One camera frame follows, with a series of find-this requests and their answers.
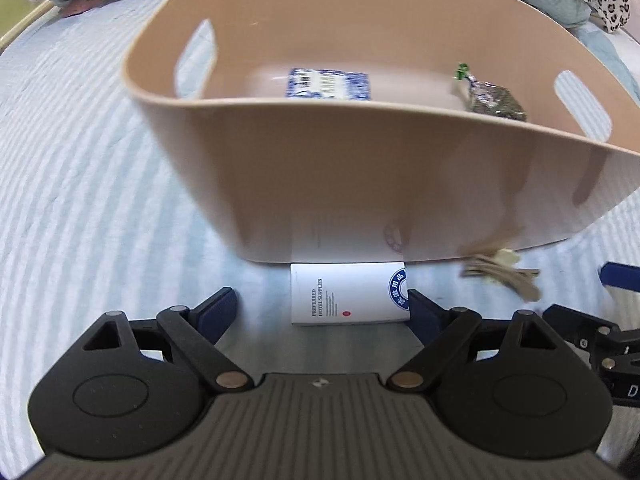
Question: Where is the striped light blue bedsheet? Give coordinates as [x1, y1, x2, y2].
[0, 0, 640, 470]

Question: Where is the beige plastic storage basket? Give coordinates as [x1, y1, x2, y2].
[122, 0, 639, 263]

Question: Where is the blue white patterned box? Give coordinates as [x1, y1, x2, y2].
[285, 68, 371, 101]

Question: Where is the white hotel supplies box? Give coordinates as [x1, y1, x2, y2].
[291, 262, 410, 325]

